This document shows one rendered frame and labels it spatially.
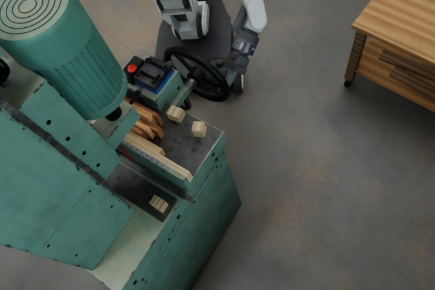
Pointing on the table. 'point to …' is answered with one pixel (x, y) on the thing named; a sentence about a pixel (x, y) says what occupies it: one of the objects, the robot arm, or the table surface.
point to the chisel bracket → (112, 136)
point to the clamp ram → (136, 98)
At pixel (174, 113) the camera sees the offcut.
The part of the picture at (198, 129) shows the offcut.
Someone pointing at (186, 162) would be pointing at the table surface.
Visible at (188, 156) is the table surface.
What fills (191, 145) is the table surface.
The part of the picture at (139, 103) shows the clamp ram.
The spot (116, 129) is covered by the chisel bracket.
